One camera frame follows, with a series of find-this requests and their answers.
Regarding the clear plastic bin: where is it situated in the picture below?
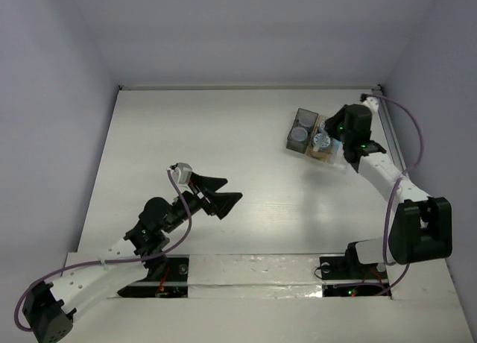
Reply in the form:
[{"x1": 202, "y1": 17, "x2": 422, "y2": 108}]
[{"x1": 327, "y1": 146, "x2": 349, "y2": 172}]

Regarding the teal pencil-shaped case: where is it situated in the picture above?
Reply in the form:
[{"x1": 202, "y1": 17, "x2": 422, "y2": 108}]
[{"x1": 332, "y1": 141, "x2": 341, "y2": 156}]

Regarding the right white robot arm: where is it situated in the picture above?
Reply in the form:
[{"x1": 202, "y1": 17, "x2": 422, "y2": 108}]
[{"x1": 324, "y1": 100, "x2": 452, "y2": 277}]

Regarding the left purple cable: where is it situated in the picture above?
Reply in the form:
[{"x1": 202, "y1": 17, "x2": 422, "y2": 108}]
[{"x1": 13, "y1": 169, "x2": 194, "y2": 333}]

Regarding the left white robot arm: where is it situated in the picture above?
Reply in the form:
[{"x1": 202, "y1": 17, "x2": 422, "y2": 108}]
[{"x1": 14, "y1": 168, "x2": 243, "y2": 342}]

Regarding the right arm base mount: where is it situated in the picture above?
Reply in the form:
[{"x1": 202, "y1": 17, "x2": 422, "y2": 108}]
[{"x1": 313, "y1": 242, "x2": 392, "y2": 298}]

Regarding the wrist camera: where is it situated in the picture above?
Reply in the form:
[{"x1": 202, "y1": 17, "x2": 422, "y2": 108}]
[
  {"x1": 360, "y1": 93, "x2": 379, "y2": 113},
  {"x1": 167, "y1": 163, "x2": 193, "y2": 189}
]

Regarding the wooden bin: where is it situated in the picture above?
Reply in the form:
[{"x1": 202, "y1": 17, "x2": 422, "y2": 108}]
[{"x1": 306, "y1": 115, "x2": 333, "y2": 163}]

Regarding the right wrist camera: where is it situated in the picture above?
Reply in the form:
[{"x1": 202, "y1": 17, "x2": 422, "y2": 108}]
[{"x1": 360, "y1": 93, "x2": 379, "y2": 113}]

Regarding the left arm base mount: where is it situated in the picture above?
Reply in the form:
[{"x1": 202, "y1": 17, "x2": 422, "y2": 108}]
[{"x1": 117, "y1": 255, "x2": 190, "y2": 298}]

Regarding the dark grey plastic bin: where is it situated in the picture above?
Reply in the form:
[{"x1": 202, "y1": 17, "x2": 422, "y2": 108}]
[{"x1": 286, "y1": 108, "x2": 319, "y2": 154}]

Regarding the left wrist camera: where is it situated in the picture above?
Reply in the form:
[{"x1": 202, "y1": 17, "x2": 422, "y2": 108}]
[{"x1": 167, "y1": 163, "x2": 193, "y2": 189}]

